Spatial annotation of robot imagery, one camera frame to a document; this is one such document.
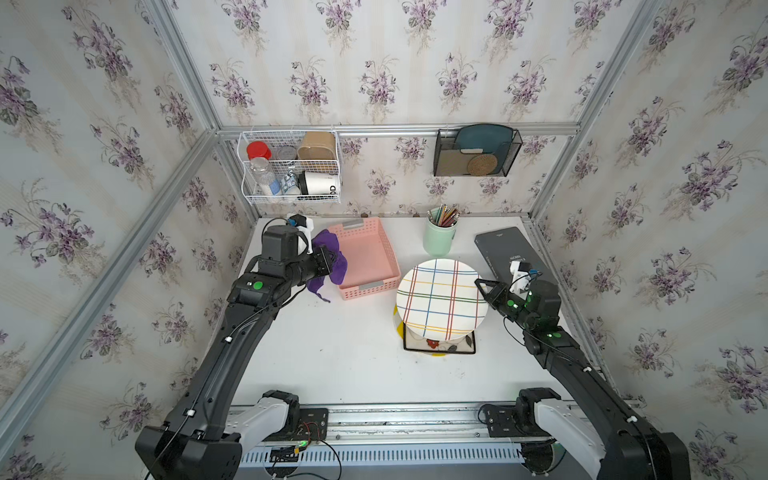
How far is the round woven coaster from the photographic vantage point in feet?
3.18

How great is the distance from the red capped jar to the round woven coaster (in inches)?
26.2

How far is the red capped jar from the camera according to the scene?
3.02 ft

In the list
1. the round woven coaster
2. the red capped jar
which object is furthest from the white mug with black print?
the round woven coaster

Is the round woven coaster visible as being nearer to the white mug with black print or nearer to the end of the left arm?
the white mug with black print
